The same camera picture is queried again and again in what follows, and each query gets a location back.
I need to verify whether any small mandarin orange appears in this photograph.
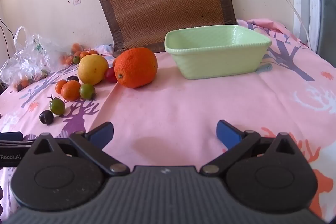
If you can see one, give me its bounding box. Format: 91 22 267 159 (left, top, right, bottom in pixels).
61 80 81 102

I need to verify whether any white cable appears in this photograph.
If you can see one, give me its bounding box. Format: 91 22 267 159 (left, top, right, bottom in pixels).
249 0 313 49

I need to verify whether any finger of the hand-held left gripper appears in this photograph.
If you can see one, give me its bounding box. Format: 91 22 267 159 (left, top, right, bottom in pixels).
0 132 24 141

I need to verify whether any clear plastic bag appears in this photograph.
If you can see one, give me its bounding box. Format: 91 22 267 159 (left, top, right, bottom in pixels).
0 26 69 91

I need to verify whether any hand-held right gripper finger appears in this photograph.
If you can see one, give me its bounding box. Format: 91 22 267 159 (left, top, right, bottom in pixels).
200 120 311 176

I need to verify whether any light green plastic basin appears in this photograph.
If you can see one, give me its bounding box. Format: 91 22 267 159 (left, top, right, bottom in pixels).
164 25 272 80

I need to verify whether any white crumpled cloth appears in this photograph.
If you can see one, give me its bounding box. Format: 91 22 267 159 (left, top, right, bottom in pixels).
94 44 115 56

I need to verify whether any large orange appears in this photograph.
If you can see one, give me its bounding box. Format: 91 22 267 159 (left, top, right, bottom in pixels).
114 47 158 88

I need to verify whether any orange cherry tomato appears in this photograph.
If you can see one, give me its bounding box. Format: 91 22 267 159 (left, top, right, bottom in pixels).
55 80 67 95

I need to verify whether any pink printed bedsheet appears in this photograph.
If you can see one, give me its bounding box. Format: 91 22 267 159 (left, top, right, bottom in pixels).
0 19 336 224

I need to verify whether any black cable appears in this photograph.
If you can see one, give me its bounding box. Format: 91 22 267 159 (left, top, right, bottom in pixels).
0 18 15 56

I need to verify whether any green cherry tomato with stem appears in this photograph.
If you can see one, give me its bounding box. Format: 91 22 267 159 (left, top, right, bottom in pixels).
48 95 66 116

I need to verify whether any yellow citrus fruit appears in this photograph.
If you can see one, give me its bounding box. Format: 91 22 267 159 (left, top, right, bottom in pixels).
78 54 109 85

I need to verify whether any pile of cherry tomatoes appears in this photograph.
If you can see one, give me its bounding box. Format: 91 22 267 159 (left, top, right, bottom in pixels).
61 43 99 66

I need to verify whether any red cherry tomato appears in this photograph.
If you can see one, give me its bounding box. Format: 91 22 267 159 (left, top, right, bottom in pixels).
105 67 118 83

